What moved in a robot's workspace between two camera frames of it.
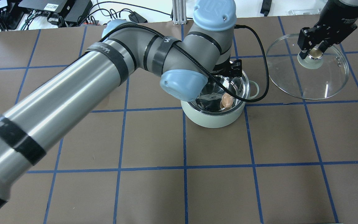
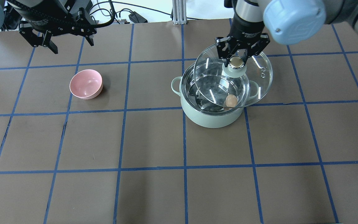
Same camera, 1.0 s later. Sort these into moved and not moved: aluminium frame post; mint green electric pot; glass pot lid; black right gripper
Moved: glass pot lid; black right gripper
Not moved: mint green electric pot; aluminium frame post
